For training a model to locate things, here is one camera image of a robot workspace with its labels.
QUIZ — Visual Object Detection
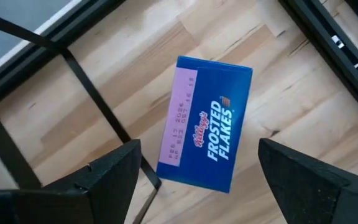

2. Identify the black metal rig frame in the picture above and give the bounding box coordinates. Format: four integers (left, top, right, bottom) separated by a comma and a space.
0, 0, 358, 125

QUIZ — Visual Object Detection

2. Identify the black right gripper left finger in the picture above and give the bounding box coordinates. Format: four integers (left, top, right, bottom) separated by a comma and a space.
0, 139, 143, 224

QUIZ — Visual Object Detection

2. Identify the blue Frosted Flakes cereal box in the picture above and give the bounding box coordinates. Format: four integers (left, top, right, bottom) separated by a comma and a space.
155, 55, 254, 194

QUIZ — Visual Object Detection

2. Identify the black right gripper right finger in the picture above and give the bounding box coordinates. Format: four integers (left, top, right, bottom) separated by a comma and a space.
258, 138, 358, 224

